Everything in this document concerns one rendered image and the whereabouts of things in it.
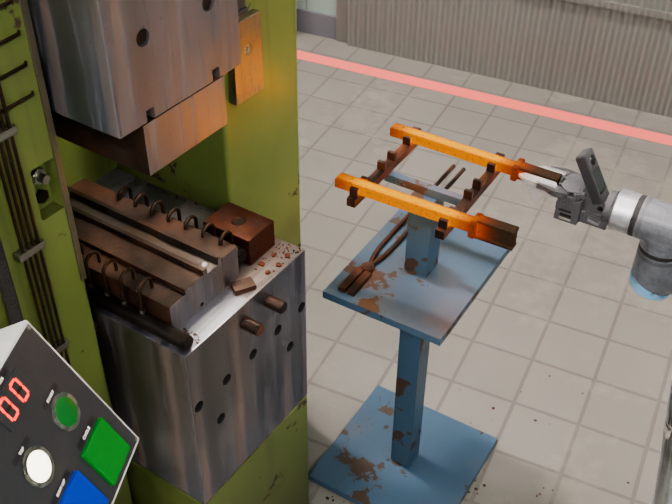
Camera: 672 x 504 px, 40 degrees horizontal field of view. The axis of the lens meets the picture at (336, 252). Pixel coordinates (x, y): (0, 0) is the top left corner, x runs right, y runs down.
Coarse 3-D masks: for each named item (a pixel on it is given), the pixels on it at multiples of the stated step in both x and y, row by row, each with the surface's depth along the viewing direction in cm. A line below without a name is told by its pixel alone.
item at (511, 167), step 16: (400, 128) 213; (432, 144) 209; (448, 144) 208; (464, 144) 208; (480, 160) 204; (496, 160) 203; (512, 160) 203; (512, 176) 201; (544, 176) 198; (560, 176) 197
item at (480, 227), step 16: (352, 176) 197; (368, 192) 194; (384, 192) 193; (400, 192) 193; (400, 208) 192; (416, 208) 190; (432, 208) 189; (448, 208) 189; (464, 224) 186; (480, 224) 185; (496, 224) 183; (496, 240) 185; (512, 240) 183
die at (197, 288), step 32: (96, 192) 194; (96, 224) 185; (160, 224) 185; (128, 256) 178; (160, 256) 178; (224, 256) 177; (128, 288) 172; (160, 288) 172; (192, 288) 172; (224, 288) 182
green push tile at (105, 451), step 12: (96, 432) 137; (108, 432) 140; (96, 444) 137; (108, 444) 139; (120, 444) 141; (84, 456) 134; (96, 456) 136; (108, 456) 138; (120, 456) 140; (96, 468) 135; (108, 468) 137; (120, 468) 140; (108, 480) 137
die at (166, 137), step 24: (192, 96) 151; (216, 96) 157; (72, 120) 153; (168, 120) 148; (192, 120) 154; (216, 120) 159; (96, 144) 153; (120, 144) 149; (144, 144) 146; (168, 144) 150; (192, 144) 156; (144, 168) 149
